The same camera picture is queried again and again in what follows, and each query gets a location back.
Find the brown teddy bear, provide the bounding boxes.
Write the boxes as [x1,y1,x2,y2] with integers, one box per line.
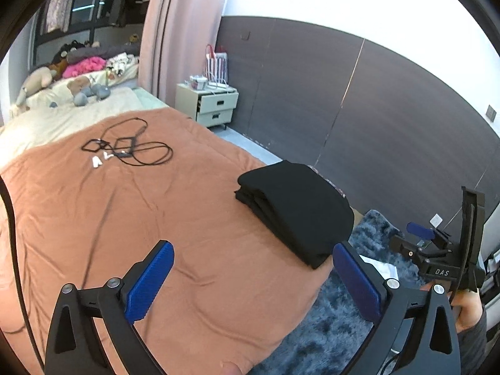
[66,77,93,97]

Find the blue-grey shaggy rug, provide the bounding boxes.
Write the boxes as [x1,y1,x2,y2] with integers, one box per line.
[250,209,430,375]

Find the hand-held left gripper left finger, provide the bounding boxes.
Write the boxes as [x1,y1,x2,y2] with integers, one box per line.
[44,239,175,375]

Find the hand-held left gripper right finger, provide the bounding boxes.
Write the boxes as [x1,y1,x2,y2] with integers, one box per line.
[332,241,462,375]

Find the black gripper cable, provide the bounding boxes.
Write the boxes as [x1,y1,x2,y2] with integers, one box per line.
[0,172,44,373]

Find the pink curtain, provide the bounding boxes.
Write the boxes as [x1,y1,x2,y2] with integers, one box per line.
[138,0,232,107]

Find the white patterned cloth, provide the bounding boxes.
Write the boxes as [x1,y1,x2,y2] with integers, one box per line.
[106,52,140,79]

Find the pink cloth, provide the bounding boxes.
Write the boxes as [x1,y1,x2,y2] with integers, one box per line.
[62,57,107,79]

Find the striped paper bag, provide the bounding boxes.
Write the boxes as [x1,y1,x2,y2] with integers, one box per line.
[204,44,229,87]

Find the bed with brown duvet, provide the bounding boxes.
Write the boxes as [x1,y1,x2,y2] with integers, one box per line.
[0,107,352,375]

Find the grey bolster pillow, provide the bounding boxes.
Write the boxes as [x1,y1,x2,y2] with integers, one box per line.
[66,44,140,65]

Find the person's right forearm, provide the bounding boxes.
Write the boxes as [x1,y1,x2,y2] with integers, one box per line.
[458,307,490,375]

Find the cream nightstand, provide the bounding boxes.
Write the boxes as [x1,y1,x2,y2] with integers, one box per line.
[175,82,240,129]

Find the black framed window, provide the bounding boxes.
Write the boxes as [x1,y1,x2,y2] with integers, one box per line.
[33,0,150,68]

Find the black pants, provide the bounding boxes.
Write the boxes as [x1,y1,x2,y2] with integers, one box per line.
[237,160,354,245]

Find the cream bed sheet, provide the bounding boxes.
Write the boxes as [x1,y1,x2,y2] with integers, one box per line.
[0,86,169,165]

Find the hanging floral garment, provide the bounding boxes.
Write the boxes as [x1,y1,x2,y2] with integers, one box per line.
[39,0,77,34]

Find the white paper sheet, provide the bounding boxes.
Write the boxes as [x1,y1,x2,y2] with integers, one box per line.
[357,254,398,283]

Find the person's right hand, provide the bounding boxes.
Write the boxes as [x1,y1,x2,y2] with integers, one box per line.
[449,288,484,333]

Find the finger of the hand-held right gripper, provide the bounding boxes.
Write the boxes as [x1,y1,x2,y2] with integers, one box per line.
[406,221,435,240]
[389,233,422,262]

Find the white plush toy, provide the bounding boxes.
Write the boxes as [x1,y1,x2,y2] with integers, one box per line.
[16,66,56,107]

